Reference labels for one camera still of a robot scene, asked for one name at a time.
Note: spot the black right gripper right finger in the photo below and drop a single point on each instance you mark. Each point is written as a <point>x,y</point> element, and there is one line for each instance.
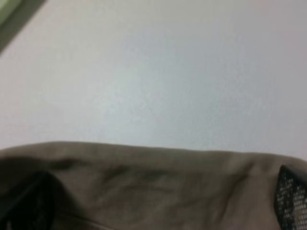
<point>290,198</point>

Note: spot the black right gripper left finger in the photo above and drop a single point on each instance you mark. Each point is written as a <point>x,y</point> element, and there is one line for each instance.
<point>30,205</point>

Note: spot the khaki shorts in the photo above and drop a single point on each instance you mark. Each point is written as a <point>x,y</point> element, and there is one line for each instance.
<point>114,187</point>

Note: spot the green plastic tray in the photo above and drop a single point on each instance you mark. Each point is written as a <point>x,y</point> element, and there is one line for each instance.
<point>14,17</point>

